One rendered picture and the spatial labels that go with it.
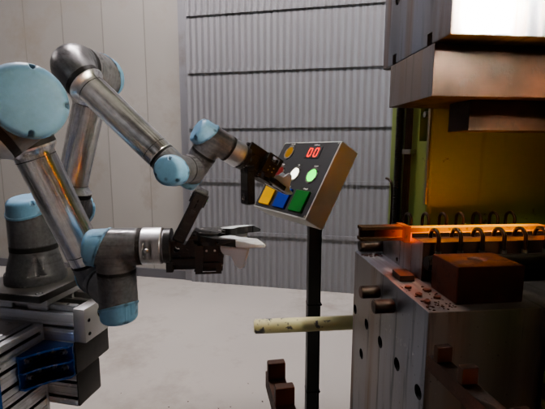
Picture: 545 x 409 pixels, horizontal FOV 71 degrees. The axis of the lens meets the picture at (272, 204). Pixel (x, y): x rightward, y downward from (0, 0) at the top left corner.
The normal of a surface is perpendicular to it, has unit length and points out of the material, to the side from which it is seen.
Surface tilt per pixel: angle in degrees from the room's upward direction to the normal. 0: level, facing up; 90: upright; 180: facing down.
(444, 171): 90
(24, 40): 90
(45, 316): 90
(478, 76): 90
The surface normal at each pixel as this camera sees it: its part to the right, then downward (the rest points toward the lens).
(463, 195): 0.10, 0.14
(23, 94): 0.74, 0.01
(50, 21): -0.20, 0.14
